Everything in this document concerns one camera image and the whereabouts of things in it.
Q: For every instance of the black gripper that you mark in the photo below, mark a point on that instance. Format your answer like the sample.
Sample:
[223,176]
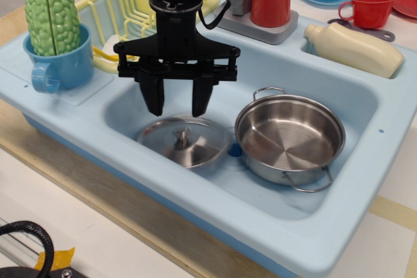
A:
[176,51]

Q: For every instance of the steel pot lid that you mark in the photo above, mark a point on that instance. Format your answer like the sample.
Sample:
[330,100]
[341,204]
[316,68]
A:
[195,143]

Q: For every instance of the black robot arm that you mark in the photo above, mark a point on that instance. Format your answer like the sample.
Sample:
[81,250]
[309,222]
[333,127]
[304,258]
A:
[181,6]

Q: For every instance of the yellow plastic utensil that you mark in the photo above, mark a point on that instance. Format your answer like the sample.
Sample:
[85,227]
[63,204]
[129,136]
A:
[101,54]

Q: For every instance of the yellow dish rack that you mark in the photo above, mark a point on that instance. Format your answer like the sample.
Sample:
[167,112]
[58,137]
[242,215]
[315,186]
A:
[112,21]

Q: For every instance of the blue plastic mug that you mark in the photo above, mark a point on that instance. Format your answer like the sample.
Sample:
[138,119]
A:
[62,72]

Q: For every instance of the grey toy faucet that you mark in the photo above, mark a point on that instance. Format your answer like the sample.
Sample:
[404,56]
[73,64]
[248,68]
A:
[237,19]

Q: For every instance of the light blue toy sink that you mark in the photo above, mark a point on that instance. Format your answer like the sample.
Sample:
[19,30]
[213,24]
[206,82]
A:
[276,226]

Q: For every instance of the green bitter melon toy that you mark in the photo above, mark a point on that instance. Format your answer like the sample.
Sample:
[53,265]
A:
[54,26]

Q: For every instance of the cream plastic bottle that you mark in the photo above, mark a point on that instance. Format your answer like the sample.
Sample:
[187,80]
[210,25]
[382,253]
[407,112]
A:
[352,48]

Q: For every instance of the yellow tape piece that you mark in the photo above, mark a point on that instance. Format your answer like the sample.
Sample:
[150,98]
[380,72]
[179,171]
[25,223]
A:
[61,260]

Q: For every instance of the red plastic cup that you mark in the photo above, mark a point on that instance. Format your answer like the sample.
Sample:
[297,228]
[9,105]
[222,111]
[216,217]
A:
[366,14]

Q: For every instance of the grey plastic utensil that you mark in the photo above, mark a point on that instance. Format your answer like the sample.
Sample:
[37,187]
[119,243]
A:
[382,34]

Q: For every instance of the steel pot with handles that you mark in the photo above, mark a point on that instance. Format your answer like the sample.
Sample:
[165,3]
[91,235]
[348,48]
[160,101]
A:
[289,139]

